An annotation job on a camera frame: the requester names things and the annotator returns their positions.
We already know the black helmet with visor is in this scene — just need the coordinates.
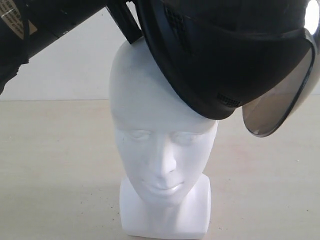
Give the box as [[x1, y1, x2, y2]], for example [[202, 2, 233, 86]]
[[135, 0, 320, 138]]

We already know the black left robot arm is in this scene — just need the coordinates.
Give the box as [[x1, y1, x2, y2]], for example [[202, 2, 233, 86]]
[[0, 0, 143, 91]]

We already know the white mannequin head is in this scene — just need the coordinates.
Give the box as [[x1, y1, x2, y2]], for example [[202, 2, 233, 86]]
[[109, 39, 218, 240]]

